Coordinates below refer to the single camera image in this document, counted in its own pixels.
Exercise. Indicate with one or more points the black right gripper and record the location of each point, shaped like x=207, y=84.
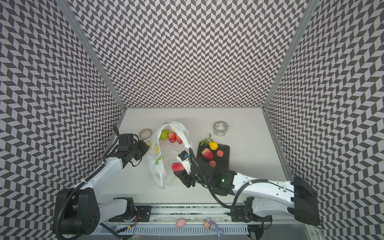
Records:
x=188, y=177

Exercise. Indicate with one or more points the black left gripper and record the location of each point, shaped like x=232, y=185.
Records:
x=144, y=147

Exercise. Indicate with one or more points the white lemon-print plastic bag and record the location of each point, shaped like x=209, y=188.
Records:
x=163, y=153

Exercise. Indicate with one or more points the green fake pear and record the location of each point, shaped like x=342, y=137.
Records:
x=164, y=134

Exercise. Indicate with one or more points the red yellow fake apple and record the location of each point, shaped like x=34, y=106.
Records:
x=207, y=153

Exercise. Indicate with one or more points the small pink fake peach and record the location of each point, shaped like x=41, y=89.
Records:
x=220, y=153

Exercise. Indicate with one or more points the red orange fake strawberry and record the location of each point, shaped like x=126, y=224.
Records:
x=178, y=139

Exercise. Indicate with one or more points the yellow fake pear with leaves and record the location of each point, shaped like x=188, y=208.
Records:
x=210, y=142

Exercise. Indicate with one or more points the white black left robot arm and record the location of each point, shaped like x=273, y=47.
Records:
x=78, y=210

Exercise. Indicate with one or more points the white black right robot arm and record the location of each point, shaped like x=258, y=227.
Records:
x=250, y=199

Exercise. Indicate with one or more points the beige masking tape roll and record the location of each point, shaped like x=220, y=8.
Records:
x=145, y=134

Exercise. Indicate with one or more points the black square tray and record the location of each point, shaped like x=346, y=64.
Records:
x=217, y=164

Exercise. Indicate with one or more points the purple octopus toy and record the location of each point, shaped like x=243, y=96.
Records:
x=211, y=225

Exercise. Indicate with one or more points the clear packing tape roll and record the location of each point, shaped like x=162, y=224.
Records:
x=220, y=128

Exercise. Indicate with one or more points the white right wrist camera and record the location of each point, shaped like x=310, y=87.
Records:
x=183, y=158

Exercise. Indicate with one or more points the pink toy on rail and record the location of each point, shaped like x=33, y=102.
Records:
x=180, y=223

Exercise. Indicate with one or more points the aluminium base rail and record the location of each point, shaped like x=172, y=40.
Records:
x=157, y=214

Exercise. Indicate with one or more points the aluminium corner post left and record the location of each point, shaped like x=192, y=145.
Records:
x=73, y=21

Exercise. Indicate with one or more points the aluminium corner post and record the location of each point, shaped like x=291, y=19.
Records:
x=73, y=21
x=312, y=5

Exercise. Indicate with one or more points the aluminium corner post right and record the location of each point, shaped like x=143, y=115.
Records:
x=312, y=5

